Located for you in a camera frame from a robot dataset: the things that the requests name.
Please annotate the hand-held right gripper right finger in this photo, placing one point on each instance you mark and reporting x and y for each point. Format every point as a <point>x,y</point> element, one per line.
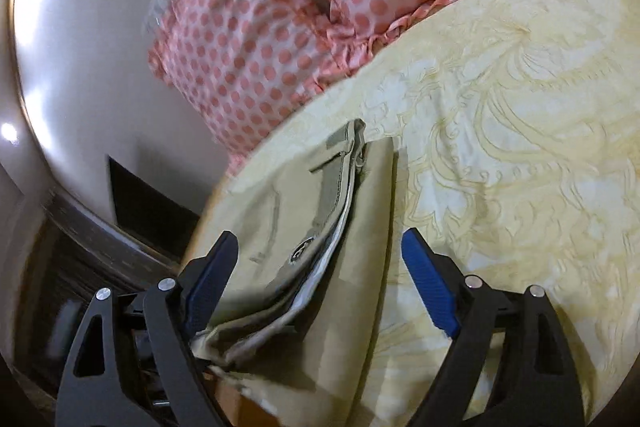
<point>431,283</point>

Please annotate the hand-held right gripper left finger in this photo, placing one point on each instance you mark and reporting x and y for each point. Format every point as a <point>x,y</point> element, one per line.
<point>206,287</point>

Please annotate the khaki pants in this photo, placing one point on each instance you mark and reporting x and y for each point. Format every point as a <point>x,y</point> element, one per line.
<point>320,267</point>

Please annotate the yellow floral bed sheet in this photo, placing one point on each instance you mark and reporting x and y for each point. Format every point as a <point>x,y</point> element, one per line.
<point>505,177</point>

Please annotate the dark wooden bed frame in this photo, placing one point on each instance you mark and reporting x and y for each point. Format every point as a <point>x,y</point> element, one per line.
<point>100,252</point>

